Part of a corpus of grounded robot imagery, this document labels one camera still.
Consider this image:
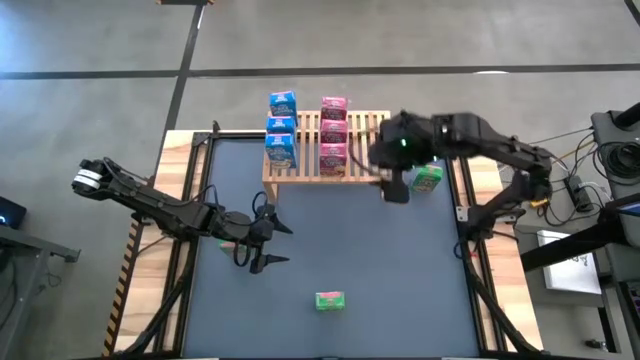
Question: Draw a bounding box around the wooden slatted shelf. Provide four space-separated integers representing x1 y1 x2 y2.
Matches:
262 109 400 201

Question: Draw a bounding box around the yellow black hazard tape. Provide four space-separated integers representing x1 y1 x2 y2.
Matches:
102 219 144 357

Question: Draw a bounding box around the pink cereal box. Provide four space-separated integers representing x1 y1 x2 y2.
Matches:
320 96 349 121
318 142 349 177
319 118 349 145

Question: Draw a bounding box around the grey equipment case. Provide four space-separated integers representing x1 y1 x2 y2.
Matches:
589 102 640 211

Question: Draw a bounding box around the black device with blue light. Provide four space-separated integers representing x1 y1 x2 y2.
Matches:
0 195 27 230

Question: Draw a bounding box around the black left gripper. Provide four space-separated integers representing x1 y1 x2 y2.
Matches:
222 203 294 275

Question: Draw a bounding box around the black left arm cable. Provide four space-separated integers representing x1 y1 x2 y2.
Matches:
232 189 271 269

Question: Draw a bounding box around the black table frame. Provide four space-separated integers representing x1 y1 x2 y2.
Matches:
102 127 546 360

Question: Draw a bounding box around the white board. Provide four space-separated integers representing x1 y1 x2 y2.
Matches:
536 228 603 295

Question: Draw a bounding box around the coiled black cable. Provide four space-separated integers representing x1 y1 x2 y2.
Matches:
597 139 640 176

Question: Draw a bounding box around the green Apple Jacks cereal box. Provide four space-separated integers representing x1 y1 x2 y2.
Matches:
411 164 444 194
218 239 250 257
314 291 346 312

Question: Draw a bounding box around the black power strip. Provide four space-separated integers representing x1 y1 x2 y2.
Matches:
563 174 596 214

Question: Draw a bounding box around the grey metal desk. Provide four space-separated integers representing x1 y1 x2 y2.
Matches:
0 224 81 360

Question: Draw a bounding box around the black camera rig beam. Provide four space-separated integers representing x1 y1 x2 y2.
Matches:
519 214 640 274

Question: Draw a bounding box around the blue Rice Krispies cereal box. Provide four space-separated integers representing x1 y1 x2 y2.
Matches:
264 132 298 170
269 90 299 119
266 115 300 137

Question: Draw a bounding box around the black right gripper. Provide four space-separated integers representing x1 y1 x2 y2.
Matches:
368 110 439 205

